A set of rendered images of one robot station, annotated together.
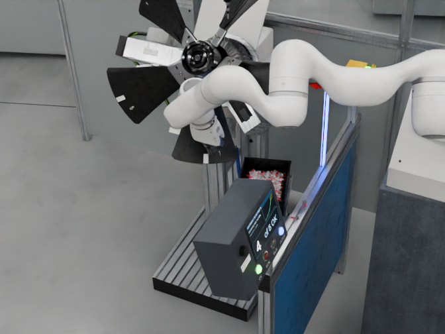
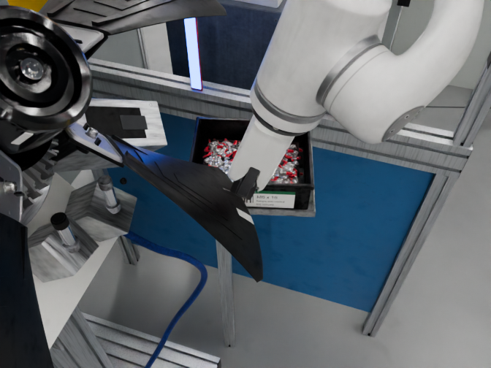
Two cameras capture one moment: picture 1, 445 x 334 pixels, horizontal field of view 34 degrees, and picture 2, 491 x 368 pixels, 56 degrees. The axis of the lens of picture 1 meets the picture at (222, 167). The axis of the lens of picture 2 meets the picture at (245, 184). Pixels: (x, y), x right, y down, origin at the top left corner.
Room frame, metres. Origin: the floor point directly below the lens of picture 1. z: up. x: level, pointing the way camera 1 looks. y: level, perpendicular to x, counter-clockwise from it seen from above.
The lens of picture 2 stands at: (2.01, 0.44, 1.47)
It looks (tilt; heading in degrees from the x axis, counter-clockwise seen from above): 49 degrees down; 261
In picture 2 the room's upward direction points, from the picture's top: straight up
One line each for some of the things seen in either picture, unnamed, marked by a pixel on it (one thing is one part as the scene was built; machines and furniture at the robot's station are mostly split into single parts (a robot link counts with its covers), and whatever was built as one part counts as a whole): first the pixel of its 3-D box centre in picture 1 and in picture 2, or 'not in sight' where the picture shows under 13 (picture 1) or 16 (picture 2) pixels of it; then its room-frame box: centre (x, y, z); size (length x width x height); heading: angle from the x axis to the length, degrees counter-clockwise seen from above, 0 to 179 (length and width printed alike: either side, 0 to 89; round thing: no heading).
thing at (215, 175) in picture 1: (216, 197); (82, 363); (2.29, 0.03, 0.46); 0.09 x 0.04 x 0.91; 63
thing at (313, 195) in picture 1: (315, 191); (244, 110); (1.88, -0.31, 0.82); 0.90 x 0.04 x 0.08; 153
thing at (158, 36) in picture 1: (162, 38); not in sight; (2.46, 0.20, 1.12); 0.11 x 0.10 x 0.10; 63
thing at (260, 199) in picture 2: (263, 185); (250, 162); (1.90, -0.14, 0.85); 0.22 x 0.17 x 0.07; 168
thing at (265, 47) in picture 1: (249, 44); not in sight; (2.74, -0.14, 0.92); 0.17 x 0.16 x 0.11; 153
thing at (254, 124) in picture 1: (247, 112); (98, 136); (2.14, -0.10, 0.98); 0.20 x 0.16 x 0.20; 153
